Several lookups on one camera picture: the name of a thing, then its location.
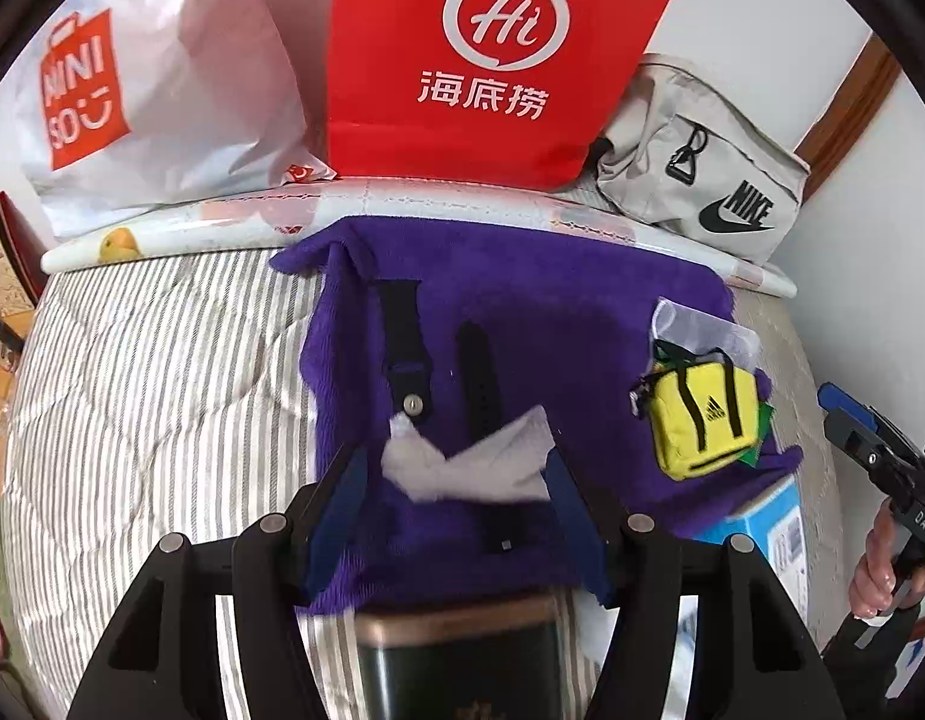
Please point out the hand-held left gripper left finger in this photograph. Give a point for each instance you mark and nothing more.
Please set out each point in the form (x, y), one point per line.
(342, 517)

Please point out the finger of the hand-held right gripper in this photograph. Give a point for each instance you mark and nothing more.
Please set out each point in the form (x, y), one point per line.
(845, 405)

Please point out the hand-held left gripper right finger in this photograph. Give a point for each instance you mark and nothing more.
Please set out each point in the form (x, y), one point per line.
(575, 532)

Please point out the green snack packet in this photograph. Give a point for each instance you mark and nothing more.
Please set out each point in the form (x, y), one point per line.
(766, 420)

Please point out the white tissue paper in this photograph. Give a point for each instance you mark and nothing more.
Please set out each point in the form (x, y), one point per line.
(477, 472)

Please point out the yellow mini bag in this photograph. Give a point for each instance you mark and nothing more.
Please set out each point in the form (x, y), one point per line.
(702, 427)

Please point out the clear bubble wrap piece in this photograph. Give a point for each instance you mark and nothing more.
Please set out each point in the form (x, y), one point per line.
(695, 326)

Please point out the person's right forearm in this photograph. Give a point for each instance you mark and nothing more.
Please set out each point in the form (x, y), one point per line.
(875, 660)

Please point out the person's right hand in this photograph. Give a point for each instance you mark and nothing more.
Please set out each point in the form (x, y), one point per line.
(871, 570)

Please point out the blue and white box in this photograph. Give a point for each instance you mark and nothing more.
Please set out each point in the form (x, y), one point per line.
(770, 517)

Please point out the dark green tin box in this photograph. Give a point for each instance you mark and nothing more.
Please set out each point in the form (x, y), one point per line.
(462, 667)

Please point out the striped bed mattress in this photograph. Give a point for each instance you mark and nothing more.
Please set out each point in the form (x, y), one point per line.
(170, 390)

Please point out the purple towel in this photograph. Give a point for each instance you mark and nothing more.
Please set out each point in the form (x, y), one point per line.
(567, 300)

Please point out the grey sports bag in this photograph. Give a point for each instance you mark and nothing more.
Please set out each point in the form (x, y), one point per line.
(657, 187)

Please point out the white printed paper roll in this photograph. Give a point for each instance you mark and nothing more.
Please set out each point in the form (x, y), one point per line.
(177, 232)

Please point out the red paper bag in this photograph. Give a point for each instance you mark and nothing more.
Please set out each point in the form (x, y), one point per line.
(380, 127)

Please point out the brown gift box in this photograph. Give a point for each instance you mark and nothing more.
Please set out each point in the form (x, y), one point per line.
(5, 255)

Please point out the white plastic shopping bag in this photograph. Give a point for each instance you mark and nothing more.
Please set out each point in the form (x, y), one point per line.
(207, 90)

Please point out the wooden door frame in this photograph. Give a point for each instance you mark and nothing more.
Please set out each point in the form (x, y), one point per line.
(852, 105)

